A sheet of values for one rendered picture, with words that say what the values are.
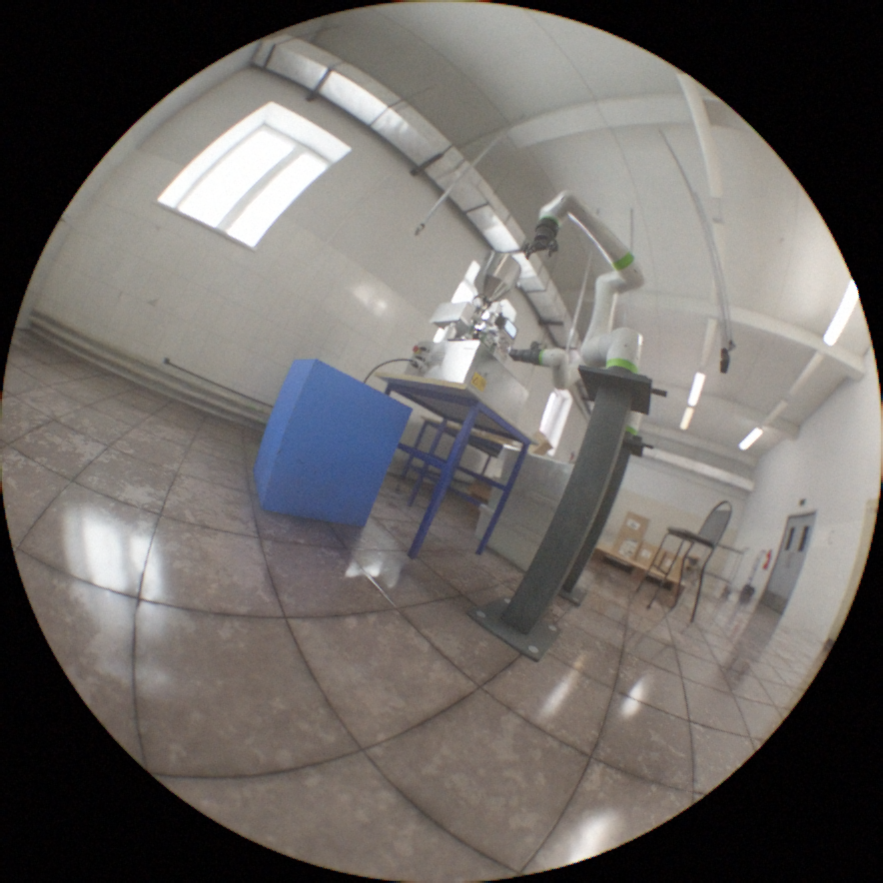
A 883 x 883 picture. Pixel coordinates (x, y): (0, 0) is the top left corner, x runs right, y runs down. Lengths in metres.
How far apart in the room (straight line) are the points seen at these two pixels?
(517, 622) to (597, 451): 0.62
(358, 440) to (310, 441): 0.20
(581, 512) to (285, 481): 1.03
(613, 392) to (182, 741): 1.28
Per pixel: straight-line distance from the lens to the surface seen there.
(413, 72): 4.59
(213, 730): 0.51
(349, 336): 2.70
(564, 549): 0.89
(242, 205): 3.35
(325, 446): 1.07
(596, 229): 1.28
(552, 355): 1.38
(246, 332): 2.50
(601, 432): 0.92
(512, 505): 1.77
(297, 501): 1.12
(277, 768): 0.49
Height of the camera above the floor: 0.48
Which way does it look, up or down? 2 degrees up
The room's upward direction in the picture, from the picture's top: 23 degrees clockwise
